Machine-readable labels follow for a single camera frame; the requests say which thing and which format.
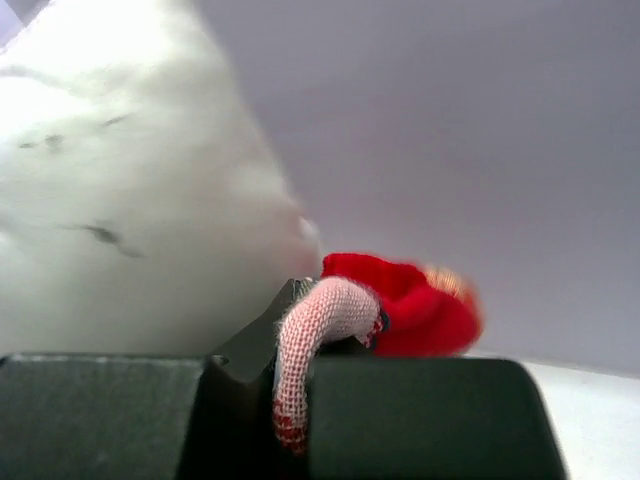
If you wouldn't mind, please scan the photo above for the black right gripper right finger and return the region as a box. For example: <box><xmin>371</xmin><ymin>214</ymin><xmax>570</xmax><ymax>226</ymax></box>
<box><xmin>306</xmin><ymin>342</ymin><xmax>568</xmax><ymax>479</ymax></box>

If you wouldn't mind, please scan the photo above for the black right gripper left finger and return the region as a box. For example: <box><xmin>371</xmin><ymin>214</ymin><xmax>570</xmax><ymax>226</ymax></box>
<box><xmin>1</xmin><ymin>280</ymin><xmax>311</xmax><ymax>479</ymax></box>

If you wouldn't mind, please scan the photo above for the red patterned pillowcase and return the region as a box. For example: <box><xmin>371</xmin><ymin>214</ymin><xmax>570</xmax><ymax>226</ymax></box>
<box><xmin>269</xmin><ymin>252</ymin><xmax>486</xmax><ymax>459</ymax></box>

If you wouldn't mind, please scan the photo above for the white pillow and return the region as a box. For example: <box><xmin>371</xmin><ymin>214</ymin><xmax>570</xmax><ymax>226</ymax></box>
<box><xmin>1</xmin><ymin>1</ymin><xmax>321</xmax><ymax>355</ymax></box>

